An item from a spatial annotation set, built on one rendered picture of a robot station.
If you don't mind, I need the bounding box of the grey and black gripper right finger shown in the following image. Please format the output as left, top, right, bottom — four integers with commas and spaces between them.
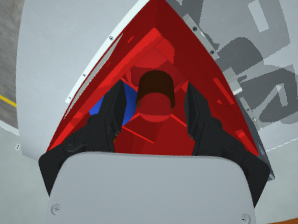
184, 82, 270, 209

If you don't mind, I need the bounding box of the grey crate with dividers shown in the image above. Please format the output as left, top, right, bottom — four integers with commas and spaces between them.
234, 94, 275, 182

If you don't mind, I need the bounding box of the blue bottle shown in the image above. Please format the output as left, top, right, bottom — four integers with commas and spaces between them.
89, 82, 137, 126

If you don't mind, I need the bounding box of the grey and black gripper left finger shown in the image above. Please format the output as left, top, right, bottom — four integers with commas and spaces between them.
38, 79, 127, 197

